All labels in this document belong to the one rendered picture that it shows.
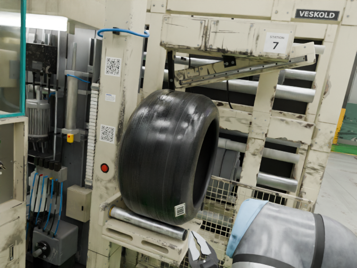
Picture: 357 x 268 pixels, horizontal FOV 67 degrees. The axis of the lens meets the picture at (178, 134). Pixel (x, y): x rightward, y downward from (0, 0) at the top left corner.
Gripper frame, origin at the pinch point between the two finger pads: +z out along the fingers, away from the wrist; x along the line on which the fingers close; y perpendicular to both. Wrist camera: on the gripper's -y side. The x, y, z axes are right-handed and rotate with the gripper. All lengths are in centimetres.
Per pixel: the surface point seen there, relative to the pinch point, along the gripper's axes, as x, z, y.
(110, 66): -8, 72, -15
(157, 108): 2.4, 41.8, -16.7
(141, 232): -15.2, 13.2, 22.9
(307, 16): 93, 73, -18
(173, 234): -3.9, 6.5, 17.6
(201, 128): 14.0, 28.6, -15.8
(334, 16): 102, 65, -21
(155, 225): -9.3, 12.6, 18.6
